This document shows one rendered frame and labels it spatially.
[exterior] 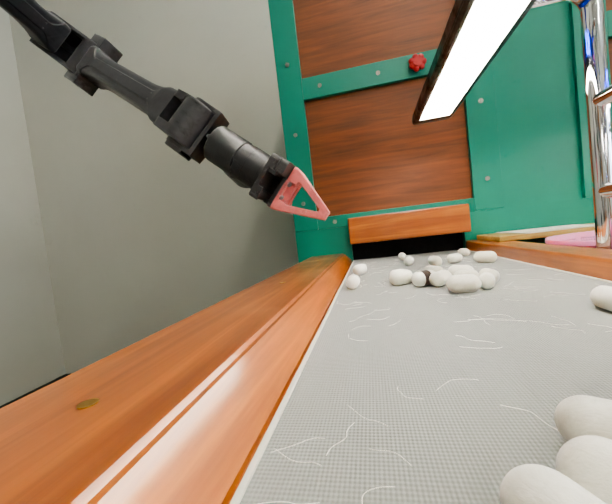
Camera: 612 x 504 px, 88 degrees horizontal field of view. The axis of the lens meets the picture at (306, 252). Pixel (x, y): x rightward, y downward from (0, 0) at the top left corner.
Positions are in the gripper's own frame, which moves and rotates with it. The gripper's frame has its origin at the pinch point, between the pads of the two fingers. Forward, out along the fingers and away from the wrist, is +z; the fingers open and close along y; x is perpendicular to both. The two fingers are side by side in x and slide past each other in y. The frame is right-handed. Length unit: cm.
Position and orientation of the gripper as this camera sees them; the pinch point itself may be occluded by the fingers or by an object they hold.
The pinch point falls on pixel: (322, 213)
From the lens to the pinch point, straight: 45.7
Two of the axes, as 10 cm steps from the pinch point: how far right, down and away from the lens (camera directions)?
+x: -5.4, 8.3, 1.6
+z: 8.2, 5.6, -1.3
